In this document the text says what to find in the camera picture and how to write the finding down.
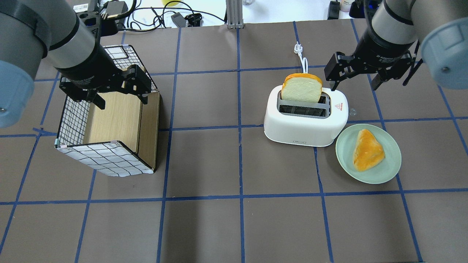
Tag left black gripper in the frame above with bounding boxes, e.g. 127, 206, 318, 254
59, 45, 152, 110

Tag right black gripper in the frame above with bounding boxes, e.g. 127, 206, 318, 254
324, 29, 414, 91

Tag white two-slot toaster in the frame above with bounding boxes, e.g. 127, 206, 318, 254
264, 85, 349, 147

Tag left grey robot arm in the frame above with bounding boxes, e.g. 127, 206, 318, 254
0, 0, 152, 128

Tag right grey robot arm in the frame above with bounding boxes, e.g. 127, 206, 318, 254
324, 0, 468, 90

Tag toast slice in toaster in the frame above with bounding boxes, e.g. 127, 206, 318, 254
281, 73, 323, 103

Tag orange bread on plate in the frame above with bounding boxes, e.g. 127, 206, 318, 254
353, 129, 385, 172

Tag light green plate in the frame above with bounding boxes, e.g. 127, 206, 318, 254
335, 124, 402, 184

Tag black power adapter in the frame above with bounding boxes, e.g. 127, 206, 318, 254
171, 13, 188, 28

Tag wire and wood shelf rack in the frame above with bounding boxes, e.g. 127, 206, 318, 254
55, 45, 161, 178

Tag white toaster power cable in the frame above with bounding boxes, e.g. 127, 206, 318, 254
294, 42, 309, 75

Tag black cable bundle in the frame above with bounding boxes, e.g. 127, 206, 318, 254
124, 0, 227, 33

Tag aluminium frame post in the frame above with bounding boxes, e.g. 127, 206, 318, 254
226, 0, 244, 29

